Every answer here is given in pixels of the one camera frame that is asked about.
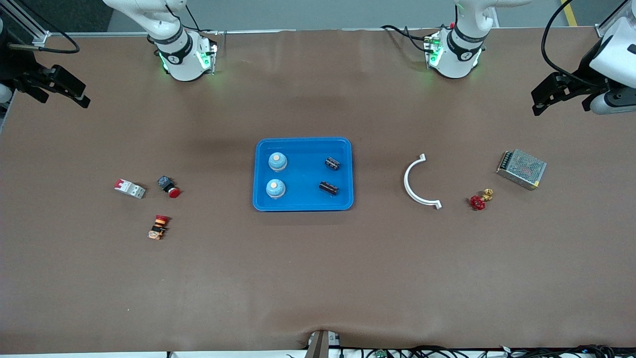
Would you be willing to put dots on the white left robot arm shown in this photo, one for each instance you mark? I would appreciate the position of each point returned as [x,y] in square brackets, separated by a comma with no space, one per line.
[459,49]

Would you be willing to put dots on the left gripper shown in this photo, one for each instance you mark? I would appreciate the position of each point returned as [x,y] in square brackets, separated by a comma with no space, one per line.
[580,78]

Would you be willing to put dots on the red mushroom emergency stop button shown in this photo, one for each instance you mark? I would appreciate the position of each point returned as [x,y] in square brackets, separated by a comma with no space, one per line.
[173,192]

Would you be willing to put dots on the white curved plastic clamp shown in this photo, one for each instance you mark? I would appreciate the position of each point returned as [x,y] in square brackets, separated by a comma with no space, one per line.
[406,181]

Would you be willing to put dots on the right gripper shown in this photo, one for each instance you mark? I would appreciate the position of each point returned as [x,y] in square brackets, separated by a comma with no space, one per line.
[19,68]

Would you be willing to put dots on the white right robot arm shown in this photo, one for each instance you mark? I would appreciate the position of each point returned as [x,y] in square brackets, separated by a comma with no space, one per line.
[179,54]

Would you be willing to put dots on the light blue service bell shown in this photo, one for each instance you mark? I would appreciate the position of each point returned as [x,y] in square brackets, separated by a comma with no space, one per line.
[275,189]
[277,161]

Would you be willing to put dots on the brass valve with red handwheel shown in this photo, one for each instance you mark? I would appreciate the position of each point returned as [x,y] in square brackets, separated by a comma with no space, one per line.
[477,202]

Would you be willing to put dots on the grey metal bracket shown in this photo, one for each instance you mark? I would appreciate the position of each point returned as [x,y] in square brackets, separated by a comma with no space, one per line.
[320,345]

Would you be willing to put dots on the aluminium frame profile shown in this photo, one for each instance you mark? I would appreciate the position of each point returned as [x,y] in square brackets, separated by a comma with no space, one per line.
[40,37]
[602,31]

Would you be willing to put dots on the blue plastic tray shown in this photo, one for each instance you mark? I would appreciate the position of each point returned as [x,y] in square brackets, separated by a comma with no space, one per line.
[303,174]

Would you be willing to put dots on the metal mesh power supply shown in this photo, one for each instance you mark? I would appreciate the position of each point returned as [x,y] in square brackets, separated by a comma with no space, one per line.
[522,168]

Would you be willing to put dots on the black cylindrical capacitor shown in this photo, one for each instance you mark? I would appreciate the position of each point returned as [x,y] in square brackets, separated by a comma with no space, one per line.
[332,163]
[328,187]

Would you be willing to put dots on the red orange striped push button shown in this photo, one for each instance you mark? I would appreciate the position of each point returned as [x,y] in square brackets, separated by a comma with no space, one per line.
[159,227]

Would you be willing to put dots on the white and red circuit breaker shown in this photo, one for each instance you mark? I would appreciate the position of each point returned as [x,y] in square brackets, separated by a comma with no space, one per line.
[130,189]

